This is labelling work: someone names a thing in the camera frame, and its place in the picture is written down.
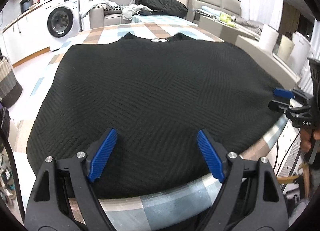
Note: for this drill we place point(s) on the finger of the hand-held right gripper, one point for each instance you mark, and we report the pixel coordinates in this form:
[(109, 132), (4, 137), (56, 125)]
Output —
[(282, 93), (280, 107)]

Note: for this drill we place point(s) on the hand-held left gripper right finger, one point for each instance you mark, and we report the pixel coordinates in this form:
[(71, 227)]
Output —
[(211, 156)]

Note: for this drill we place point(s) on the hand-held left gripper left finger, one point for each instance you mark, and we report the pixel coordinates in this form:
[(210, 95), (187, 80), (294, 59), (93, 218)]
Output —
[(103, 156)]

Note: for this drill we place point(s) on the black knitted sweater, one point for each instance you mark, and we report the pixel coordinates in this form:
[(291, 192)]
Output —
[(150, 96)]

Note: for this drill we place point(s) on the light grey clothes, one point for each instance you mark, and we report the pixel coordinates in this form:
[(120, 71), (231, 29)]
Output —
[(130, 10)]

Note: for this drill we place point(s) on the person's right hand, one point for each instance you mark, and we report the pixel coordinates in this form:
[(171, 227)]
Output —
[(304, 141)]

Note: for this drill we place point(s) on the grey upholstered block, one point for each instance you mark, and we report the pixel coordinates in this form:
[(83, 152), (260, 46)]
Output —
[(225, 30), (260, 55)]

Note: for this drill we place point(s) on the beige box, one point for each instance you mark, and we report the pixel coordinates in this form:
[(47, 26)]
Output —
[(286, 48)]

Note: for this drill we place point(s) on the white plastic appliance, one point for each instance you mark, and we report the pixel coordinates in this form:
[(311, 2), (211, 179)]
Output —
[(301, 48)]

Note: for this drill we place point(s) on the white paper roll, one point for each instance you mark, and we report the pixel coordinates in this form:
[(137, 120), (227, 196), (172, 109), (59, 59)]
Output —
[(268, 37)]

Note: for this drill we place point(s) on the brown blue checked tablecloth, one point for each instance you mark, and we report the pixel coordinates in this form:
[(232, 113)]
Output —
[(172, 203)]

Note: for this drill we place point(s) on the grey bed quilt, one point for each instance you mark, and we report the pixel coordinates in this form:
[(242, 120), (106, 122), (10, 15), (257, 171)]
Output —
[(247, 23)]

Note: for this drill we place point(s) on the green toy figure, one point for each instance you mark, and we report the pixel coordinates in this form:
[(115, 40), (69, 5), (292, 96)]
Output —
[(226, 18)]

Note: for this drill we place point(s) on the light blue pillow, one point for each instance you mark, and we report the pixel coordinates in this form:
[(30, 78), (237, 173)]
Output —
[(208, 9)]

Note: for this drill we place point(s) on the grey bed headboard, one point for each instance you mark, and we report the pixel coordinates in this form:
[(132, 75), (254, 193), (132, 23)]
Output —
[(215, 2)]

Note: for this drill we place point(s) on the woven laundry basket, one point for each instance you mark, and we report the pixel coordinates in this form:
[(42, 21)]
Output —
[(8, 80)]

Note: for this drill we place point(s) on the grey sofa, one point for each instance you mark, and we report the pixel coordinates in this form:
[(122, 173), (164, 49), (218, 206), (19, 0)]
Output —
[(111, 19)]

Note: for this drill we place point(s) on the white kitchen counter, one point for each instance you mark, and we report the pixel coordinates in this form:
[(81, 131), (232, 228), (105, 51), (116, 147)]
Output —
[(27, 35)]

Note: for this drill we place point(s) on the blue white checked cloth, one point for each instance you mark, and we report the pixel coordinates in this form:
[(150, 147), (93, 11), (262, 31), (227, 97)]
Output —
[(160, 19)]

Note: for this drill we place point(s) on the black white houndstooth cloth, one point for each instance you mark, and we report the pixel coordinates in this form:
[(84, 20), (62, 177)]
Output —
[(115, 8)]

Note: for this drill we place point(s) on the black puffer jacket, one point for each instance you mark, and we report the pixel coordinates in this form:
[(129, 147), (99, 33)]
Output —
[(162, 3)]

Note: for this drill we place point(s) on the light blue garment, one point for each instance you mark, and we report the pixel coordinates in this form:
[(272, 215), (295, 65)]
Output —
[(100, 2)]

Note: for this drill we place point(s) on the white washing machine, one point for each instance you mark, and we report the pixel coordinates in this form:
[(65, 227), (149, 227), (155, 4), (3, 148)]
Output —
[(67, 0)]

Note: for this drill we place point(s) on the black cooking pot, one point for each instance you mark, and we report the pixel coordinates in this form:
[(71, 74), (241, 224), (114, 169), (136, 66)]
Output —
[(26, 4)]

